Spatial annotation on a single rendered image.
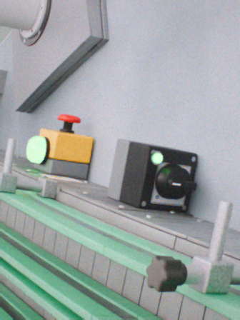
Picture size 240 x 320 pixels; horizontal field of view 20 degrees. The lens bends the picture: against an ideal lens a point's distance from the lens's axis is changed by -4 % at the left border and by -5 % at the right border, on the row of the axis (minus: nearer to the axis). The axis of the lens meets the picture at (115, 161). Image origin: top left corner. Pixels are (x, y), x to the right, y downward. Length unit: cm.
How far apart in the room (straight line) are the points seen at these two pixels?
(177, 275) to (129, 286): 28
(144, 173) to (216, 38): 21
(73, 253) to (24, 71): 57
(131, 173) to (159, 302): 22
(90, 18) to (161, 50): 19
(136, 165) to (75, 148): 27
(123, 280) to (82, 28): 53
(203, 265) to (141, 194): 34
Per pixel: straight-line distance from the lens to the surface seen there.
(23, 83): 138
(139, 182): 86
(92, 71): 120
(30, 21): 135
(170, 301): 71
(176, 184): 84
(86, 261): 86
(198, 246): 68
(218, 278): 53
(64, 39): 124
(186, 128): 94
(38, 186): 95
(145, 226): 76
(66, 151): 112
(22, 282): 84
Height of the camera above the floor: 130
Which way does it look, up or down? 31 degrees down
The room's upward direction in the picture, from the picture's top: 82 degrees counter-clockwise
